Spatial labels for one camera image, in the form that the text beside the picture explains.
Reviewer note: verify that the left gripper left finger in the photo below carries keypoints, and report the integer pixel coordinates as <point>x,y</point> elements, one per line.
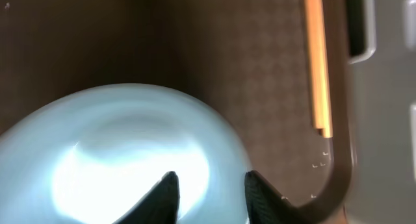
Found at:
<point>159,206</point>

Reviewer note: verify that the brown serving tray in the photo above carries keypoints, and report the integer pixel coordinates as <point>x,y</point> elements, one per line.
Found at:
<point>245,58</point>

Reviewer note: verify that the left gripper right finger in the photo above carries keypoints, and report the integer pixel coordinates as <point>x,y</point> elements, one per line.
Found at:
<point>265,205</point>

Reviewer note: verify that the grey dishwasher rack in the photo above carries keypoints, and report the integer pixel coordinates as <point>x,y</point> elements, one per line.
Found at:
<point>383,84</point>

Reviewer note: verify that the blue bowl with rice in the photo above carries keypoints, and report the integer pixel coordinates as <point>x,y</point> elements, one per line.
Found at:
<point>96,155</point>

